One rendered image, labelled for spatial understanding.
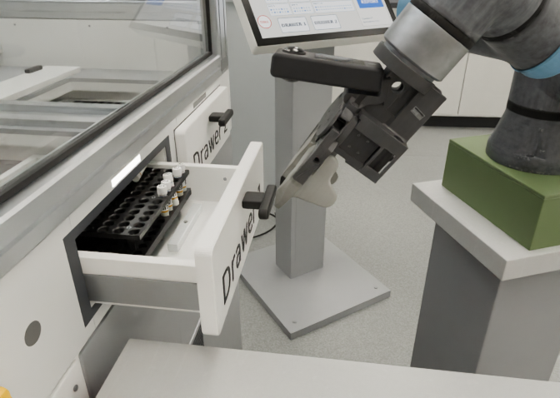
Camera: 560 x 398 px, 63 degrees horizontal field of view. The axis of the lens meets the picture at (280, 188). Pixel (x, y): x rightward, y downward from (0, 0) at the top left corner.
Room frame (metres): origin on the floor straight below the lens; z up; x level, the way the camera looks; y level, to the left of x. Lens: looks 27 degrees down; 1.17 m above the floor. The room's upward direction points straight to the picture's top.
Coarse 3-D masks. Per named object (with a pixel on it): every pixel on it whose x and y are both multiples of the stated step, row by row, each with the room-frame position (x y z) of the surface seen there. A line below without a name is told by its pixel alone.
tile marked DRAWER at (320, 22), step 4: (312, 16) 1.41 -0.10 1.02; (316, 16) 1.41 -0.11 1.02; (320, 16) 1.42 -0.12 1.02; (324, 16) 1.43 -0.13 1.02; (328, 16) 1.43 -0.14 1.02; (332, 16) 1.44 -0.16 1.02; (336, 16) 1.45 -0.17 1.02; (312, 20) 1.40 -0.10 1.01; (316, 20) 1.40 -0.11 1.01; (320, 20) 1.41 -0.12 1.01; (324, 20) 1.42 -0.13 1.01; (328, 20) 1.42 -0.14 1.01; (332, 20) 1.43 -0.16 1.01; (336, 20) 1.44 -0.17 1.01; (316, 24) 1.39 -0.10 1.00; (320, 24) 1.40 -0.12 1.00; (324, 24) 1.41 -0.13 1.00; (328, 24) 1.41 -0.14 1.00; (332, 24) 1.42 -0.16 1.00; (336, 24) 1.43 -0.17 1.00; (316, 28) 1.38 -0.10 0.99; (320, 28) 1.39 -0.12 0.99; (324, 28) 1.40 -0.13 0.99; (328, 28) 1.40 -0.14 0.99; (332, 28) 1.41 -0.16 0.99
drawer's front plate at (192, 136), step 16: (224, 96) 0.94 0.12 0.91; (192, 112) 0.78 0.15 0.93; (208, 112) 0.82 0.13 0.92; (192, 128) 0.72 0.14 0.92; (208, 128) 0.81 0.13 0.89; (224, 128) 0.92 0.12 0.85; (176, 144) 0.68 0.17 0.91; (192, 144) 0.71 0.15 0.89; (208, 144) 0.80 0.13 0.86; (192, 160) 0.71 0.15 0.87; (208, 160) 0.79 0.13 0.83
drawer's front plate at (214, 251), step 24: (240, 168) 0.54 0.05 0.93; (240, 192) 0.48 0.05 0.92; (216, 216) 0.42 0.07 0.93; (240, 216) 0.47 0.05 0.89; (216, 240) 0.37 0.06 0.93; (240, 240) 0.47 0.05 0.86; (216, 264) 0.36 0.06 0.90; (240, 264) 0.46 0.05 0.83; (216, 288) 0.36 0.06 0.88; (216, 312) 0.35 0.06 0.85
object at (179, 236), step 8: (192, 208) 0.58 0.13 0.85; (200, 208) 0.58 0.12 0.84; (184, 216) 0.55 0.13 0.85; (192, 216) 0.55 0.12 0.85; (184, 224) 0.53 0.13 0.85; (192, 224) 0.54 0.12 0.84; (176, 232) 0.51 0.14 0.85; (184, 232) 0.51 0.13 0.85; (176, 240) 0.49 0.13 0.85; (184, 240) 0.51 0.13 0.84; (168, 248) 0.48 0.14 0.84; (176, 248) 0.48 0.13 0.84
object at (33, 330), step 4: (32, 324) 0.31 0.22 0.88; (36, 324) 0.31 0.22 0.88; (40, 324) 0.31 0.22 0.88; (28, 328) 0.30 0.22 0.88; (32, 328) 0.30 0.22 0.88; (36, 328) 0.31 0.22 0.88; (40, 328) 0.31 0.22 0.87; (28, 332) 0.30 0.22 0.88; (32, 332) 0.30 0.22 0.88; (36, 332) 0.31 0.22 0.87; (40, 332) 0.31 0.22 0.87; (24, 336) 0.29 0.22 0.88; (28, 336) 0.30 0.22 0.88; (32, 336) 0.30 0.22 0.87; (36, 336) 0.30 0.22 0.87; (24, 340) 0.29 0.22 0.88; (28, 340) 0.30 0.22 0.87; (32, 340) 0.30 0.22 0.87; (36, 340) 0.30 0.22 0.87; (28, 344) 0.29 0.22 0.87; (32, 344) 0.30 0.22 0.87
